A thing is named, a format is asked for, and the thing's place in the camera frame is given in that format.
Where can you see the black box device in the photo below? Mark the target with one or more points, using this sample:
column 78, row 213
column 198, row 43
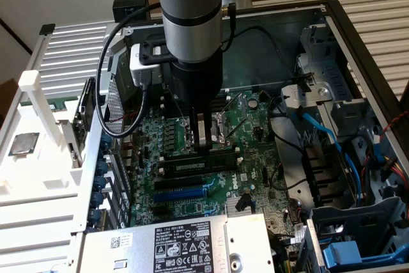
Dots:
column 131, row 6

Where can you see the blue plastic latch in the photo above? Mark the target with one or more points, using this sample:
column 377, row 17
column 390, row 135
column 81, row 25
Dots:
column 342, row 254

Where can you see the silver coin battery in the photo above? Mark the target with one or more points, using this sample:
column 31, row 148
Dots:
column 253, row 103

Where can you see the silver card bracket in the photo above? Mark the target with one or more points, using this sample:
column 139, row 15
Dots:
column 72, row 145

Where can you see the black power plug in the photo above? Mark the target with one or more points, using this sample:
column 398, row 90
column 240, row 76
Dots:
column 243, row 202

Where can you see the blue expansion slot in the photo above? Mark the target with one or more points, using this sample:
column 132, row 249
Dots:
column 179, row 195

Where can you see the short black expansion slot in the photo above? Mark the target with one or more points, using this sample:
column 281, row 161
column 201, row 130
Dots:
column 159, row 211

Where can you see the black hard disk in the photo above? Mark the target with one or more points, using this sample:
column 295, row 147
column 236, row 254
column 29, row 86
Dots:
column 85, row 106

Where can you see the blue SATA plug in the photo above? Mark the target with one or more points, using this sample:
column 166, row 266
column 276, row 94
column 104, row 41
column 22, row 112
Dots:
column 380, row 158

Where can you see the white parts rack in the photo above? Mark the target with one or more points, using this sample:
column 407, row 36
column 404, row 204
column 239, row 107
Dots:
column 48, row 164

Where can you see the long black expansion slot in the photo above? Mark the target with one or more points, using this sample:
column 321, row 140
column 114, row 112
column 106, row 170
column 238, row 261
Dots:
column 179, row 185

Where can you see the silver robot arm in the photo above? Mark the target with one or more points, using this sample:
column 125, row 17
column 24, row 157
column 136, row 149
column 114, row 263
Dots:
column 188, row 14

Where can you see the metal locking lever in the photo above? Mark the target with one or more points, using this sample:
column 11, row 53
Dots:
column 236, row 126

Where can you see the silver heat sink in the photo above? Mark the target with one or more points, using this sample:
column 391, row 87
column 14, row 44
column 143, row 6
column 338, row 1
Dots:
column 230, row 210

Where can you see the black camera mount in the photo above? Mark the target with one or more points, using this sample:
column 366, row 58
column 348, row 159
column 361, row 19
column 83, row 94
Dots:
column 150, row 57

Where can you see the dark blue retention clip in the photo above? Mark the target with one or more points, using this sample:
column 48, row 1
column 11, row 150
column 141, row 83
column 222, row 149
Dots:
column 106, row 141
column 93, row 216
column 103, row 167
column 99, row 181
column 96, row 198

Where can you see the green circuit board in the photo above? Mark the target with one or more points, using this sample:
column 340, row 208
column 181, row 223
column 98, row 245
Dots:
column 59, row 105

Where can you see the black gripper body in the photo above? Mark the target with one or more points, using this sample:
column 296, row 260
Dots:
column 198, row 84

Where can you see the blue plastic rail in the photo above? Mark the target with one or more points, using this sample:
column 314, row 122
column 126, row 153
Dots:
column 383, row 257

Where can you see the silver CPU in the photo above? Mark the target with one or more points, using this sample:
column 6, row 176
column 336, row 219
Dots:
column 24, row 143

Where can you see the silver drive bracket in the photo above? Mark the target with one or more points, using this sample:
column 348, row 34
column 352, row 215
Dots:
column 294, row 100

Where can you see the open PC case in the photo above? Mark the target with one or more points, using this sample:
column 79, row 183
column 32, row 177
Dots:
column 255, row 62

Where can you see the green motherboard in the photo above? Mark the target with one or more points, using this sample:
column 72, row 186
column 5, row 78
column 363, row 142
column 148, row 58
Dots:
column 255, row 158

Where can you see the silver power supply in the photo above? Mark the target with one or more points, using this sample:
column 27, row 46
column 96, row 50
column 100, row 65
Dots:
column 143, row 247

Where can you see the CPU socket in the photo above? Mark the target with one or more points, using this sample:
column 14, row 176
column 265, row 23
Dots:
column 220, row 126

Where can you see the black RAM slot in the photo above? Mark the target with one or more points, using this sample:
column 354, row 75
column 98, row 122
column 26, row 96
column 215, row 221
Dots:
column 227, row 97
column 223, row 151
column 179, row 174
column 225, row 103

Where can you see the green RAM stick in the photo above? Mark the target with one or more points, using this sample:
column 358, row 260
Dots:
column 188, row 167

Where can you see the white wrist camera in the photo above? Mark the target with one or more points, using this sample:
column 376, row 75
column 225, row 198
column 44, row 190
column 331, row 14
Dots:
column 140, row 68

